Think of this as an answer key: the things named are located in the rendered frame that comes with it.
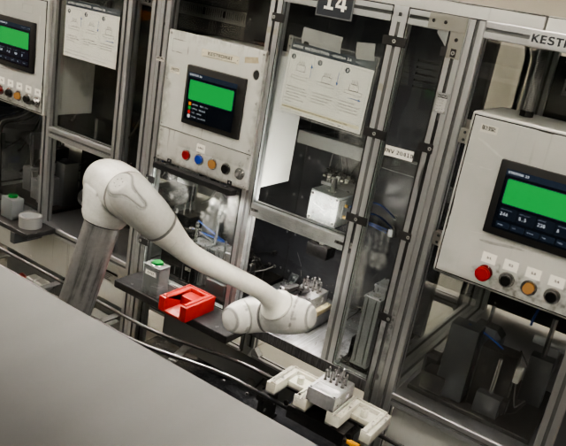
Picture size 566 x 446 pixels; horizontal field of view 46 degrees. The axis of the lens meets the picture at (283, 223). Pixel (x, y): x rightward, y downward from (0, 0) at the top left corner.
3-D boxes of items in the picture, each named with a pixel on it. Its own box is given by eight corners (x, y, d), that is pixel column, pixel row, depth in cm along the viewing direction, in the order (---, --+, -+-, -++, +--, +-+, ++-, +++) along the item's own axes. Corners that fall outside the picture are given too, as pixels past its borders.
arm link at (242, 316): (246, 327, 219) (279, 329, 212) (216, 337, 206) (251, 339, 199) (243, 295, 219) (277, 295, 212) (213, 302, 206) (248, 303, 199)
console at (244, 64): (149, 158, 244) (164, 27, 229) (202, 150, 267) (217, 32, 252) (240, 192, 223) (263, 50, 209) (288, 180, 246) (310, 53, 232)
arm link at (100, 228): (24, 427, 186) (2, 385, 202) (79, 425, 196) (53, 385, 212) (110, 165, 173) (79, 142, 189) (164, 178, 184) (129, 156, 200)
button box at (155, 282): (140, 291, 245) (143, 261, 241) (155, 286, 251) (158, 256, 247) (156, 299, 241) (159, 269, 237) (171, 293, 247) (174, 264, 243)
